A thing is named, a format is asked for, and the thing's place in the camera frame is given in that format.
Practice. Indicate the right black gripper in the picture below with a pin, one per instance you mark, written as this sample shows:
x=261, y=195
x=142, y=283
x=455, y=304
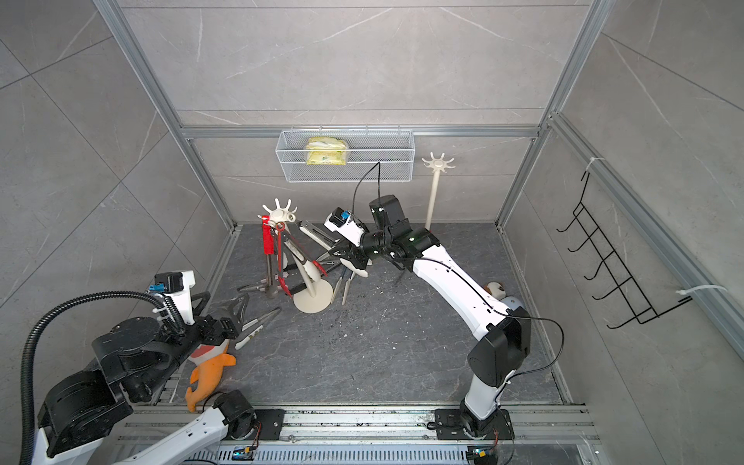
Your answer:
x=355, y=254

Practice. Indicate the grey blue dome toy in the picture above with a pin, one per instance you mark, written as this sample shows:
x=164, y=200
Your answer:
x=512, y=303

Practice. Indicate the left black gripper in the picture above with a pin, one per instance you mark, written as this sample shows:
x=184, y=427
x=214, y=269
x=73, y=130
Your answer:
x=215, y=335

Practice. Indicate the orange monster plush toy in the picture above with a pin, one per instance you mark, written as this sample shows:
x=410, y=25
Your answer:
x=210, y=362

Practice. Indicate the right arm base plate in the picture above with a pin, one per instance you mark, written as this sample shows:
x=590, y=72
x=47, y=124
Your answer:
x=460, y=425

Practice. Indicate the brown white plush toy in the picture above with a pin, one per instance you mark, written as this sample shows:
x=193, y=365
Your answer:
x=496, y=289

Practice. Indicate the white wire mesh basket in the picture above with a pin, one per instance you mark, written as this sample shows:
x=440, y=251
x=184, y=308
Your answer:
x=388, y=155

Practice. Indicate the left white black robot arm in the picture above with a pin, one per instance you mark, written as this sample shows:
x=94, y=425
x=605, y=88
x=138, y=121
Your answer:
x=132, y=363

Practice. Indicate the yellow packet in basket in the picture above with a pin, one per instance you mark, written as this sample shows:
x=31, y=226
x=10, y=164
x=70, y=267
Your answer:
x=326, y=151

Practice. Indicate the red sleeved steel tongs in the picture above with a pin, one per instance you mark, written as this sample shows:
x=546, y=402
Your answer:
x=271, y=281

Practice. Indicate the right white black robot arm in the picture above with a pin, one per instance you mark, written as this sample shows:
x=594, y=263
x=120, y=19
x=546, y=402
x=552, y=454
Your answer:
x=503, y=334

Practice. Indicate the black tipped steel tongs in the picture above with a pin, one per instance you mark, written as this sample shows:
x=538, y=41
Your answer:
x=328, y=268

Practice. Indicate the cream utensil stand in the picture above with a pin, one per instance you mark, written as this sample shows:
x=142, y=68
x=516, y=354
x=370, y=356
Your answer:
x=438, y=166
x=317, y=296

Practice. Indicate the slim white tipped tongs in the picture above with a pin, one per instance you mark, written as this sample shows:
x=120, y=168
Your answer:
x=252, y=328

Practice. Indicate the black wire wall hook rack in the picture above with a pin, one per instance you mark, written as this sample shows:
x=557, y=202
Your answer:
x=612, y=265

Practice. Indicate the red pink paw tongs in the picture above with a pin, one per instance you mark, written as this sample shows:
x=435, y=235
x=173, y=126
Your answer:
x=260, y=287

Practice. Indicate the long steel white tongs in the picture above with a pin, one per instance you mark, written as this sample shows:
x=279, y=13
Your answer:
x=306, y=264

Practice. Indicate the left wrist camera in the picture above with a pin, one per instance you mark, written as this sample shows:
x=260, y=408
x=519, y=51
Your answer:
x=177, y=285

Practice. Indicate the blue handled cream tongs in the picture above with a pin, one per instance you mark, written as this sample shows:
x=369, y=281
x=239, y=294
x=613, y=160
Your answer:
x=343, y=285

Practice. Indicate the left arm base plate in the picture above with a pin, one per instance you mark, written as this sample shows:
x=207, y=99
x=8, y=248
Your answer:
x=264, y=424

